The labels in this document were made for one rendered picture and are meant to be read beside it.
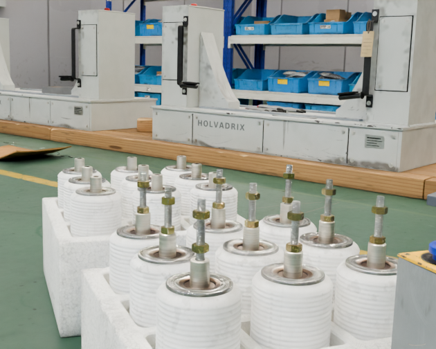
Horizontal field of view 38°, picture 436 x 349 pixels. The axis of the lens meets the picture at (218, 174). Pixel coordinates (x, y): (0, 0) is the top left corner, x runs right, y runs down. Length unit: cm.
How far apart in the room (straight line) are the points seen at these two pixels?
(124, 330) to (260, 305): 17
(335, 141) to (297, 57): 768
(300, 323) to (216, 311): 11
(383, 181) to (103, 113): 194
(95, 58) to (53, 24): 428
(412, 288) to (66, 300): 71
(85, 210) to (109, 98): 285
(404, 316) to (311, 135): 228
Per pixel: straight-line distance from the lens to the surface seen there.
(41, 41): 812
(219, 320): 70
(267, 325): 75
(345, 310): 82
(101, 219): 120
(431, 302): 64
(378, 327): 81
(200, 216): 70
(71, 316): 121
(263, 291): 75
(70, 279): 119
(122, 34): 409
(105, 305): 88
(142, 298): 81
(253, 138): 309
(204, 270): 71
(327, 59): 1022
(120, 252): 91
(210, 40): 355
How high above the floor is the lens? 49
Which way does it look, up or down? 10 degrees down
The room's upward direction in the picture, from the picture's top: 2 degrees clockwise
